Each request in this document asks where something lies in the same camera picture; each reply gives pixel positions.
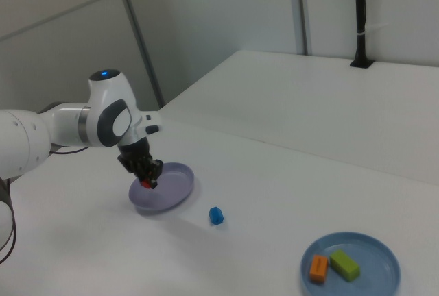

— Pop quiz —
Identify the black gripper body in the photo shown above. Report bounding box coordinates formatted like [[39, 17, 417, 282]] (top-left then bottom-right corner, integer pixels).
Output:
[[118, 139, 152, 165]]

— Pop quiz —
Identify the blue house-shaped block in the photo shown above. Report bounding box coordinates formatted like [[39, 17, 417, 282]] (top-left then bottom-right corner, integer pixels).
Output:
[[208, 206, 226, 226]]

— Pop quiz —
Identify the orange rectangular block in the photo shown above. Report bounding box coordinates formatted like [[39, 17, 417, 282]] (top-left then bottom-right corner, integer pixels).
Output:
[[308, 254, 329, 284]]

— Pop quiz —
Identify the green rectangular block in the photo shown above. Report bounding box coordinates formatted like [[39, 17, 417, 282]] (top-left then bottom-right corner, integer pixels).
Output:
[[329, 249, 361, 282]]

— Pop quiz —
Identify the purple plate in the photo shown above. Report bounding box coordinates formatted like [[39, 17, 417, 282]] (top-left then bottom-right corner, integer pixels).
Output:
[[128, 162, 195, 215]]

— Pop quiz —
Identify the blue plate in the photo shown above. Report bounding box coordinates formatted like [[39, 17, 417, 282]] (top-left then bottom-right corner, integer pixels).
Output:
[[300, 231, 401, 296]]

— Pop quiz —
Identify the grey partition post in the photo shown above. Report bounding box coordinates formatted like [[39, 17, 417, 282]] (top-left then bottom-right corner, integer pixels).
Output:
[[112, 0, 165, 108], [294, 0, 313, 56]]

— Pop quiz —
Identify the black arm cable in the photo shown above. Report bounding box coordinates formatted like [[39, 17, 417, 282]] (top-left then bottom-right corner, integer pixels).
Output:
[[0, 145, 86, 266]]

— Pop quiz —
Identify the white cable tie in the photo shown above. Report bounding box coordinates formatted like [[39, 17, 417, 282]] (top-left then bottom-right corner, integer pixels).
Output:
[[356, 23, 392, 36]]

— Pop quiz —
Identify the black camera stand pole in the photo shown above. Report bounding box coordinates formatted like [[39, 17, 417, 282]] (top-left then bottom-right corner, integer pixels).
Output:
[[349, 0, 375, 69]]

